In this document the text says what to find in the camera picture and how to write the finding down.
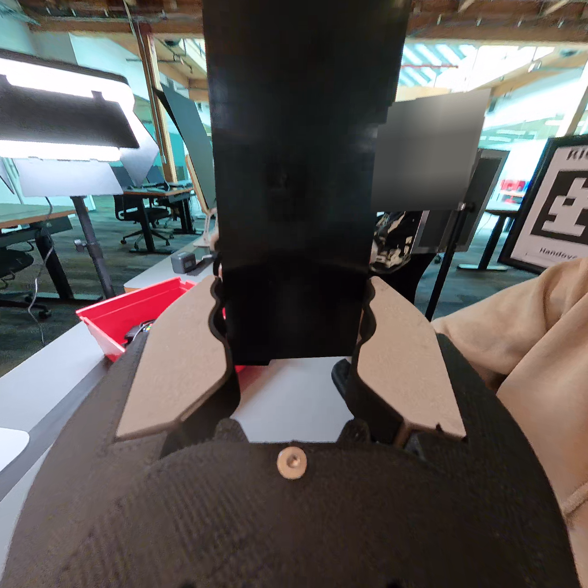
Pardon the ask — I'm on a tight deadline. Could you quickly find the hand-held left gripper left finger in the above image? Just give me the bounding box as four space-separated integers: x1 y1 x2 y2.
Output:
115 276 242 458

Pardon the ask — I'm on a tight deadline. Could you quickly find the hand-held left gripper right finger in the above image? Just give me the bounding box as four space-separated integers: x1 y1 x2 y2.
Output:
345 276 468 448

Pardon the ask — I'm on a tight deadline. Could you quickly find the red plastic bin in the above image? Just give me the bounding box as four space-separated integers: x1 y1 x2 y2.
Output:
76 277 258 374

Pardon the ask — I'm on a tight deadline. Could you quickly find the black divider plate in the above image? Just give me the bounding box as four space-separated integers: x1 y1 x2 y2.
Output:
202 0 413 367

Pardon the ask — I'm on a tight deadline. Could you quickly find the person's right forearm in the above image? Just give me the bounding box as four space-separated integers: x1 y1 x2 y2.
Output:
432 257 588 391

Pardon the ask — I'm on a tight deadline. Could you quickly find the dark board on tripod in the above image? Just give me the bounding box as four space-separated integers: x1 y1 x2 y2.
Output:
413 149 511 322

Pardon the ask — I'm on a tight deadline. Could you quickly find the black light stand pole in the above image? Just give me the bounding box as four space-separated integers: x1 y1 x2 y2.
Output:
71 197 116 299

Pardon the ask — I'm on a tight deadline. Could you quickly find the black office chair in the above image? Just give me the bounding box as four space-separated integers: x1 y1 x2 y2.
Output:
0 248 51 320
112 193 175 245

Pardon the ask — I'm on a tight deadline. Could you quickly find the printed tag board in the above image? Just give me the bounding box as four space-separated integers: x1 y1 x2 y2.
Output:
498 134 588 275

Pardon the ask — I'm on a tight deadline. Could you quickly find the black board with wooden edge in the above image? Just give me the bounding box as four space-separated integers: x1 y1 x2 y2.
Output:
153 83 217 249

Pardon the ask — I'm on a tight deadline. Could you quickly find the studio light panel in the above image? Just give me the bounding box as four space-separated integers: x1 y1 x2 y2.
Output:
0 48 161 198

